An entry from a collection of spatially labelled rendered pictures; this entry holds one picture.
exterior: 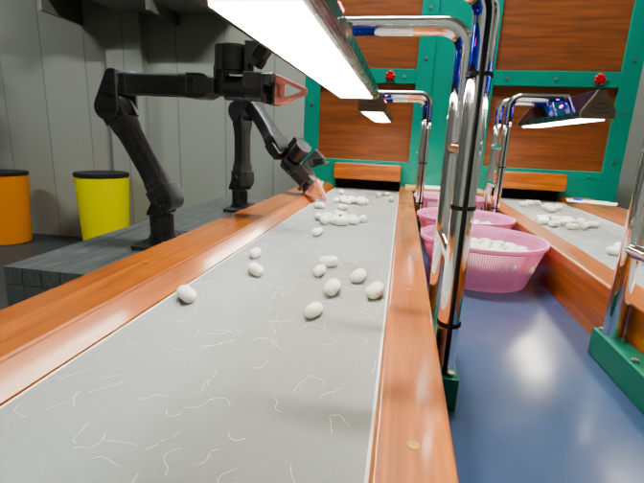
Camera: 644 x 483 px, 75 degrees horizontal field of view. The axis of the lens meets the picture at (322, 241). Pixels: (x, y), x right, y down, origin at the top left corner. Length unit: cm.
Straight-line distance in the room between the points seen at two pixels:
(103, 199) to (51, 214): 103
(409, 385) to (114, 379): 27
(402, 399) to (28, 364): 33
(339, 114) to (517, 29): 80
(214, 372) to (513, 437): 31
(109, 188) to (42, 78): 127
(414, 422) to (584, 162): 187
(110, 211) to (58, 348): 315
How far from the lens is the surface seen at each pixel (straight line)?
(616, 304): 70
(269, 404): 39
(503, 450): 49
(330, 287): 61
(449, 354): 50
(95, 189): 360
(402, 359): 42
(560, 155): 210
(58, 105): 437
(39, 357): 49
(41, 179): 455
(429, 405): 36
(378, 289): 61
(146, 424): 39
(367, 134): 200
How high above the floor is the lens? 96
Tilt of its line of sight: 14 degrees down
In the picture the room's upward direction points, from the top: 2 degrees clockwise
